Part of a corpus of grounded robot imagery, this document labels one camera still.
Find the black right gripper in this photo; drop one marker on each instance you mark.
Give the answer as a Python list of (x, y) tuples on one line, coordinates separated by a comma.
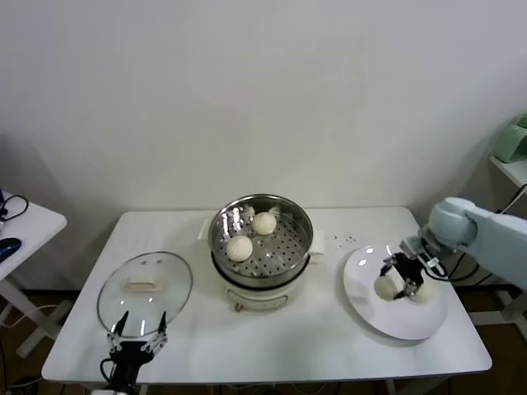
[(408, 269)]

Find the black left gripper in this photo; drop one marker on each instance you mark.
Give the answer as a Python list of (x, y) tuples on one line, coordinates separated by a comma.
[(127, 356)]

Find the white steamed baozi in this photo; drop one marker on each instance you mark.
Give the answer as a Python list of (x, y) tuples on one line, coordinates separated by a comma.
[(385, 289), (239, 249), (425, 294), (263, 223)]

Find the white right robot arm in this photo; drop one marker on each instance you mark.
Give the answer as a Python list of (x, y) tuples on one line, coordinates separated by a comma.
[(502, 243)]

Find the stainless steel steamer basket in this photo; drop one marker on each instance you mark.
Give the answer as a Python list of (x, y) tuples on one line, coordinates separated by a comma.
[(296, 238)]

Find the white round plate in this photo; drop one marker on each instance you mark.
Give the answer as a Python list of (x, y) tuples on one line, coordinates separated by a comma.
[(362, 280)]

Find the glass pot lid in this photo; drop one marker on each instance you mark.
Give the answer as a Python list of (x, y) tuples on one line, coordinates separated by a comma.
[(169, 280)]

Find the dark crumb scatter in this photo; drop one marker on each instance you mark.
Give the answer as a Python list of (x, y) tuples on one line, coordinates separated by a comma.
[(348, 238)]

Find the white electric cooker pot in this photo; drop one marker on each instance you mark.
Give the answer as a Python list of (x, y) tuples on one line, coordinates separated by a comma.
[(255, 297)]

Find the white side table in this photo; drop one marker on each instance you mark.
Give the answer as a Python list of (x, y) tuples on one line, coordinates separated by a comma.
[(37, 222)]

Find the blue computer mouse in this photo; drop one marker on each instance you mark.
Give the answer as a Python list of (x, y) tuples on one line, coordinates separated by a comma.
[(8, 246)]

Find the pale green appliance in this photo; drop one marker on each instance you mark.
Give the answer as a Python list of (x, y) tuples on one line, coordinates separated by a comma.
[(508, 142)]

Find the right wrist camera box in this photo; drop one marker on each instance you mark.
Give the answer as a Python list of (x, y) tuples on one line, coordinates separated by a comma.
[(411, 246)]

